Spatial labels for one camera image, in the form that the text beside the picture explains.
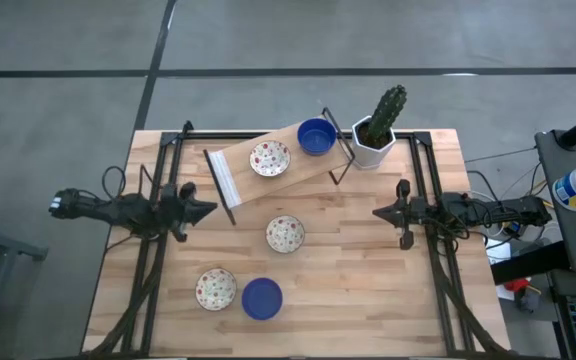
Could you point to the small red object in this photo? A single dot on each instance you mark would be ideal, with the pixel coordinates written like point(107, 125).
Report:
point(517, 285)

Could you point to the small gray object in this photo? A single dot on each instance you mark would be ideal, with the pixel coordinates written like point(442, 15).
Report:
point(528, 301)

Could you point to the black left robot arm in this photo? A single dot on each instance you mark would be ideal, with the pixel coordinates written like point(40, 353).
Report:
point(118, 210)

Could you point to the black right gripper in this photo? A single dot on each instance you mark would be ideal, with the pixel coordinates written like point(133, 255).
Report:
point(405, 212)

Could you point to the black cart bar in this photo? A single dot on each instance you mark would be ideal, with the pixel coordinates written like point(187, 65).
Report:
point(528, 264)

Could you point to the black aluminium table frame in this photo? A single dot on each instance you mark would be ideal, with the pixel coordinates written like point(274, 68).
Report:
point(293, 135)

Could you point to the white floral mini bowl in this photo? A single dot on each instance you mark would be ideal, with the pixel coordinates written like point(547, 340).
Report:
point(270, 158)
point(285, 234)
point(216, 289)

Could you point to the blue plastic mini bowl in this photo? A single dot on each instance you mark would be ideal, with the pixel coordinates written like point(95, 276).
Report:
point(262, 299)
point(317, 136)

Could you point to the white hexagonal plant pot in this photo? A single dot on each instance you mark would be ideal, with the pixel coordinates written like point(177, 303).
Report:
point(370, 155)

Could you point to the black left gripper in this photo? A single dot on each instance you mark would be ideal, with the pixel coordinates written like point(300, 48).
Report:
point(178, 212)

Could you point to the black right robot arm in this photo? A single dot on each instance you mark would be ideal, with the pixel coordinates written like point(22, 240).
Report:
point(518, 207)

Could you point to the white paper sheet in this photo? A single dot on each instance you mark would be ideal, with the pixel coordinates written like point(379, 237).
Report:
point(498, 255)

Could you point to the green cactus plant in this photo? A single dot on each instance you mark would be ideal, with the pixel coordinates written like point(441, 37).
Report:
point(387, 110)

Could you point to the wooden rack with black frame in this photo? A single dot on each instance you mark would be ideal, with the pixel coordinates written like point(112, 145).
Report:
point(248, 185)

